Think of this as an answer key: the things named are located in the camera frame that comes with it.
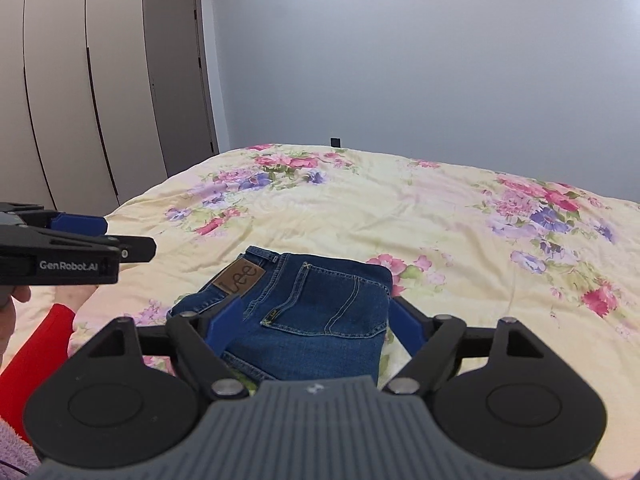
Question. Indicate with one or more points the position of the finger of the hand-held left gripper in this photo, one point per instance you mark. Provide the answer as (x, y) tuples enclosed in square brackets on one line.
[(137, 250), (80, 223)]

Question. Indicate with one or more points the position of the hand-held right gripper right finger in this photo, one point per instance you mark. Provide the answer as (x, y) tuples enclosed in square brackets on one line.
[(406, 325)]

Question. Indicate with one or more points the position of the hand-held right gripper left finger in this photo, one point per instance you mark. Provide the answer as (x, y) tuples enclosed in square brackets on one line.
[(227, 322)]

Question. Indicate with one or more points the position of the blue denim pants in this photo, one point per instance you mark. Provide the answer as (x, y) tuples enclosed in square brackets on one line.
[(320, 310)]

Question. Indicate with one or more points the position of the person's left hand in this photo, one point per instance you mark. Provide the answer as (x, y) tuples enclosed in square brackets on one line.
[(7, 332)]

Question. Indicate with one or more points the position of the pale pink bed sheet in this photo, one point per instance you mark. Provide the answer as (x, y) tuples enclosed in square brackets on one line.
[(40, 298)]

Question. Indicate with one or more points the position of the floral yellow blanket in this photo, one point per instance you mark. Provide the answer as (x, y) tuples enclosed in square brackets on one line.
[(425, 220)]

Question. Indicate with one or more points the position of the grey wardrobe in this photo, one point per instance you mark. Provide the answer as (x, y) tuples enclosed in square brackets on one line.
[(65, 85)]

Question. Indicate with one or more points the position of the grey door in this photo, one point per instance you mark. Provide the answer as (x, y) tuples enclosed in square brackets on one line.
[(180, 80)]

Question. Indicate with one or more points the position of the purple fleece garment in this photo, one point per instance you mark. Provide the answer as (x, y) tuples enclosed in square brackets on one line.
[(12, 445)]

